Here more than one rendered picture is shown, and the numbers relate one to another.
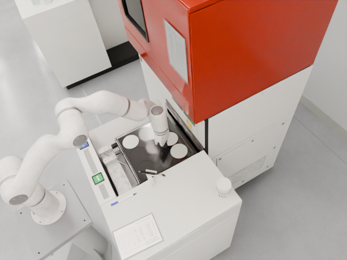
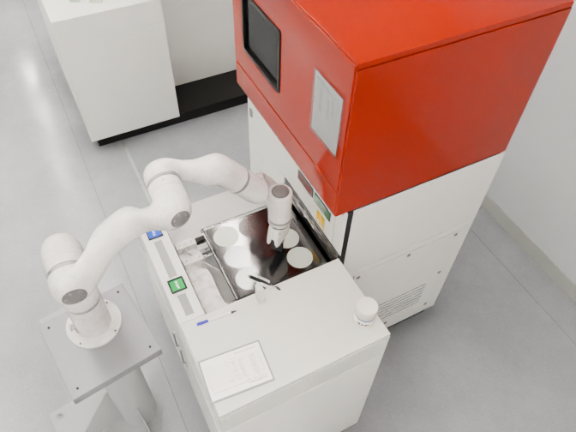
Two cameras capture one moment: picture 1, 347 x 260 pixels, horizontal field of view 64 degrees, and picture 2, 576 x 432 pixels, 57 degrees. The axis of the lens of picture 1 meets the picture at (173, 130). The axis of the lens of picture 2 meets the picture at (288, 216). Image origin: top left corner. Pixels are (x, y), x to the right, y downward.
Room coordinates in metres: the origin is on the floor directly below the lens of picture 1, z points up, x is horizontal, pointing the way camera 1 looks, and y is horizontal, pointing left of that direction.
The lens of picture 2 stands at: (-0.30, 0.19, 2.59)
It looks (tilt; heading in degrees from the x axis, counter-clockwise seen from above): 51 degrees down; 353
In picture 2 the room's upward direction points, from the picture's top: 3 degrees clockwise
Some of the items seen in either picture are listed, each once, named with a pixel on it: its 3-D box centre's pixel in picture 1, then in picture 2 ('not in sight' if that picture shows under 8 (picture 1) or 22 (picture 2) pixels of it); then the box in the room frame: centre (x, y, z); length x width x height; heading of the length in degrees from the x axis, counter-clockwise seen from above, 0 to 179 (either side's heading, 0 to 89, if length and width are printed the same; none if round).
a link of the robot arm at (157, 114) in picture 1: (158, 117); (279, 202); (0.92, 0.07, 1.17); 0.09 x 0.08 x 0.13; 25
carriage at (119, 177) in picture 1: (116, 172); (201, 280); (0.81, 0.37, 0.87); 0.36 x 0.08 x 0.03; 22
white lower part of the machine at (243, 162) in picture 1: (213, 130); (346, 237); (1.32, -0.32, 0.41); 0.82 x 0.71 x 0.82; 22
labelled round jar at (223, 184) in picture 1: (223, 188); (365, 313); (0.55, -0.19, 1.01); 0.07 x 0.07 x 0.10
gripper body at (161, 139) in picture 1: (162, 134); (279, 229); (0.91, 0.07, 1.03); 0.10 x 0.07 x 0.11; 146
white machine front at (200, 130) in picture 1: (169, 97); (291, 175); (1.19, -0.01, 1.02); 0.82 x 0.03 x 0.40; 22
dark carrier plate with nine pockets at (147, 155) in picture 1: (154, 146); (262, 247); (0.93, 0.13, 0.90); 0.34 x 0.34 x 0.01; 22
